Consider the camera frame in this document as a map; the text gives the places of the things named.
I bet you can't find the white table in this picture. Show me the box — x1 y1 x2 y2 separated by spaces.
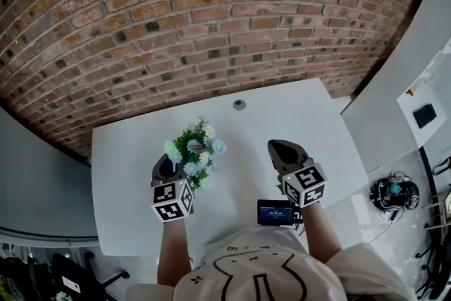
90 78 369 257

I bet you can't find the white printed shirt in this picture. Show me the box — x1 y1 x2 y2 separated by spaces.
125 225 419 301

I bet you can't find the white partition panel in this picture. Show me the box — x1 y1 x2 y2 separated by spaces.
339 0 451 154

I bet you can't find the black office chair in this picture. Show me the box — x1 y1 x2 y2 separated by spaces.
27 249 130 301

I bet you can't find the white card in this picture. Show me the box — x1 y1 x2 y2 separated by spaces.
61 275 86 294

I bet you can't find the blue and white flowers bunch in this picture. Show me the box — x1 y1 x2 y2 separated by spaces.
163 115 228 192

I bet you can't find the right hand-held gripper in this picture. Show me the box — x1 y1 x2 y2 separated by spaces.
267 139 328 209

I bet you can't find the black device with screen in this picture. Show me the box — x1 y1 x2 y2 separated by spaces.
257 199 301 227

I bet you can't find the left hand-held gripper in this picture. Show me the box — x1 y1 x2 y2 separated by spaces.
150 152 196 224

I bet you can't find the black square pad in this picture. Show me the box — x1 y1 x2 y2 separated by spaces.
413 103 439 129

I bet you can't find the person's left forearm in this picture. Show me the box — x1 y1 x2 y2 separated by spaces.
156 219 193 288

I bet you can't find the black headset with cables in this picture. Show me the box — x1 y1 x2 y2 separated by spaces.
369 171 421 223

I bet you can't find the person's right forearm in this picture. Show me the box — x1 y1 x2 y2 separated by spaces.
299 202 344 264

